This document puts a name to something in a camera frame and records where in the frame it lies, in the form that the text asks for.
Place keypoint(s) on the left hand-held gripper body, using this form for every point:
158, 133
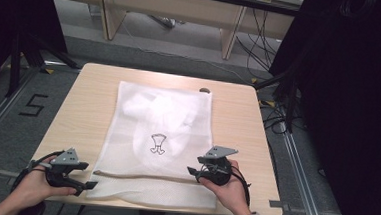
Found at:
62, 166

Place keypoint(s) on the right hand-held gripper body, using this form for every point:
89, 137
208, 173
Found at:
218, 169

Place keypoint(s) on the white mesh laundry bag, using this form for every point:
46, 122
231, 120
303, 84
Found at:
164, 119

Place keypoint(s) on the person's right hand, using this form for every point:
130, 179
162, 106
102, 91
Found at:
231, 191

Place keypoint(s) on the person's left hand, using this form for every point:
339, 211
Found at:
35, 184

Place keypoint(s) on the white garment with black print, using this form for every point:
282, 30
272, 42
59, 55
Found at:
158, 129

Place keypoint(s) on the grey tape strip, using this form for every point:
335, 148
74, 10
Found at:
276, 204

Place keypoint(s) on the dark round table grommet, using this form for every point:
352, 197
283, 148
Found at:
205, 90

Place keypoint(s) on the black metal stand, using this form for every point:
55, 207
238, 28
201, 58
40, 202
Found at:
288, 90
31, 54

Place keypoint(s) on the black curtain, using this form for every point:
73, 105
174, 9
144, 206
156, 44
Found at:
13, 16
352, 107

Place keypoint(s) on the light wooden desk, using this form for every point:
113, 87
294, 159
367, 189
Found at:
171, 9

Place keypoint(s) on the metal floor rail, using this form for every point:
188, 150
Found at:
1, 109
303, 174

